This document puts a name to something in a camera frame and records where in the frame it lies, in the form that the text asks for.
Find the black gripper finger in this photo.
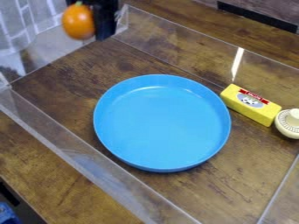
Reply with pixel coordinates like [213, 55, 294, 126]
[93, 0, 119, 41]

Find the orange toy ball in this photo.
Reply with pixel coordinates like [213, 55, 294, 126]
[62, 1, 97, 40]

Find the blue round tray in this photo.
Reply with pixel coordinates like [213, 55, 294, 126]
[94, 74, 231, 172]

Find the yellow toy butter block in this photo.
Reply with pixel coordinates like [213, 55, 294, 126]
[219, 84, 282, 127]

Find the cream toy mushroom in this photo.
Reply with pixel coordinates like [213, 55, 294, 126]
[275, 108, 299, 139]

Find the blue object at corner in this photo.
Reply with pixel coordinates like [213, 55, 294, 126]
[0, 202, 22, 224]

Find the clear acrylic enclosure wall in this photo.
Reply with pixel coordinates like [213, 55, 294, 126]
[0, 0, 299, 224]

